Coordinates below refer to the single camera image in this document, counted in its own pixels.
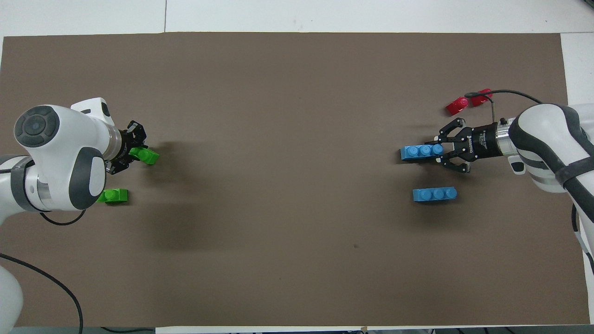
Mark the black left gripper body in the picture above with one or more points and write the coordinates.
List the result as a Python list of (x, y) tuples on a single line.
[(123, 146)]

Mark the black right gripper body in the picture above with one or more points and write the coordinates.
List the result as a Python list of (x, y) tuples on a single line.
[(478, 143)]

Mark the green two-stud toy block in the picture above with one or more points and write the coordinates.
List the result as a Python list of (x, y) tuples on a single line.
[(148, 156), (116, 196)]

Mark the blue three-stud toy block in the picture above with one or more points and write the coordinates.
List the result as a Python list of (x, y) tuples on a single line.
[(417, 152), (434, 195)]

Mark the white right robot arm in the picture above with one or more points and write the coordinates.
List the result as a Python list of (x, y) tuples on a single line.
[(543, 134)]

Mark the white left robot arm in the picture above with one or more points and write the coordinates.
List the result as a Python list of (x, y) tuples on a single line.
[(55, 153)]

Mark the red one-stud toy block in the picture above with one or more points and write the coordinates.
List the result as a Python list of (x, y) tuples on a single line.
[(478, 99), (457, 106)]

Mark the brown table mat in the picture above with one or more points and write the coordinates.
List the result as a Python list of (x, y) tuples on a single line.
[(278, 139)]

